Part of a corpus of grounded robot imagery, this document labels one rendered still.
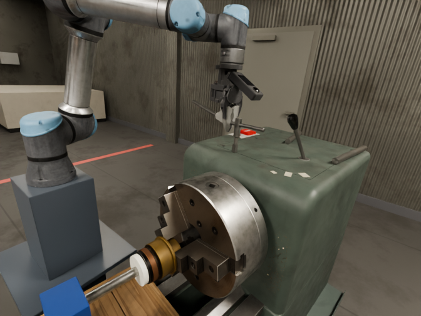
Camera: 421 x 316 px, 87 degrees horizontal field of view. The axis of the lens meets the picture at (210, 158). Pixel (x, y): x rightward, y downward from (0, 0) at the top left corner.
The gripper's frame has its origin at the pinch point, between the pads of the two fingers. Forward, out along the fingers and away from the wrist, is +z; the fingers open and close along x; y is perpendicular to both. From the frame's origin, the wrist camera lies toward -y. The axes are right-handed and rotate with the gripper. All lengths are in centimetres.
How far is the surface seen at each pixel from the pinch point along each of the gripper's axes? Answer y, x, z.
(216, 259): -23.6, 27.9, 21.0
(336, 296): -40, -45, 79
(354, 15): 57, -273, -93
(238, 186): -17.2, 14.5, 9.9
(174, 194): -5.5, 26.3, 13.7
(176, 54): 336, -221, -46
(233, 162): -8.3, 6.4, 7.9
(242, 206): -21.7, 17.9, 12.3
